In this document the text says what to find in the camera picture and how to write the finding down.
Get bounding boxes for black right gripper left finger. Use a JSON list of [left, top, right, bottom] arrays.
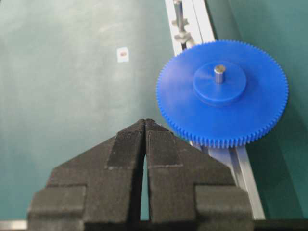
[[27, 119, 145, 231]]

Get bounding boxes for large blue plastic gear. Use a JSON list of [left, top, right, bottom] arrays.
[[156, 40, 289, 148]]

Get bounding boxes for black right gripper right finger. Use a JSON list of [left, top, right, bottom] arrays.
[[145, 119, 254, 231]]

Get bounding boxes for steel shaft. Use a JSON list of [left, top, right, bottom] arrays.
[[214, 64, 226, 84], [173, 0, 186, 33]]

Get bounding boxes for clear bracket right shaft left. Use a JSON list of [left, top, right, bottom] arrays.
[[171, 18, 189, 31]]

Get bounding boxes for aluminium extrusion rail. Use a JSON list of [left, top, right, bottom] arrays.
[[165, 0, 265, 220]]

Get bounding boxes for small white red sticker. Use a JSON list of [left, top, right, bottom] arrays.
[[116, 47, 129, 63]]

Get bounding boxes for left steel shaft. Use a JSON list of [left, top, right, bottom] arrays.
[[214, 64, 226, 84]]

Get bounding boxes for clear bracket shaft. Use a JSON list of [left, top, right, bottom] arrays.
[[171, 18, 189, 31], [174, 32, 196, 48]]

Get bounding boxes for right steel shaft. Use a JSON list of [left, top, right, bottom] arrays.
[[173, 0, 186, 33]]

